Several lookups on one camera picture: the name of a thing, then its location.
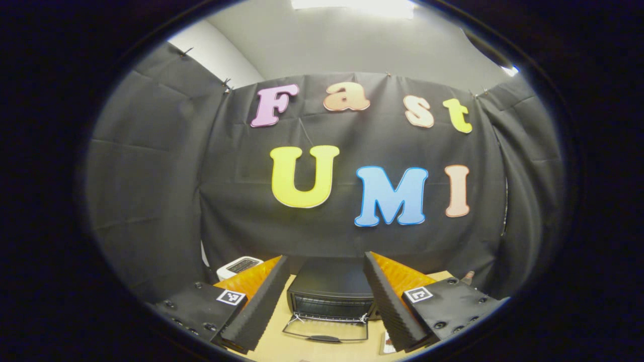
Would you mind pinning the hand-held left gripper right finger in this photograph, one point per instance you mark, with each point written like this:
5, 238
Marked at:
390, 311

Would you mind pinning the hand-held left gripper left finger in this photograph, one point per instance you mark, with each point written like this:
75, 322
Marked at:
261, 306

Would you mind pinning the black electric oven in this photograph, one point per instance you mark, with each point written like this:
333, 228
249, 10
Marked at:
329, 281

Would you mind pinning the white rectangular plate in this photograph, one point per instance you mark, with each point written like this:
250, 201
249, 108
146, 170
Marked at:
386, 342

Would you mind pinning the white toaster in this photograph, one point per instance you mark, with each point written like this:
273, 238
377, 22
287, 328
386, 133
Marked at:
239, 265

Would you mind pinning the clear plastic bottle red cap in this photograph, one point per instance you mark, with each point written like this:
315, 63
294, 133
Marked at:
468, 277

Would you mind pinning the black backdrop cloth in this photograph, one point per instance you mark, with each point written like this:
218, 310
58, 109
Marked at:
241, 201

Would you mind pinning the small ceiling light panel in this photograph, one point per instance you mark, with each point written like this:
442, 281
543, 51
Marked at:
510, 70

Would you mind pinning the large ceiling light panel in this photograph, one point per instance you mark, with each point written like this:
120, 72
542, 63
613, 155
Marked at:
352, 6

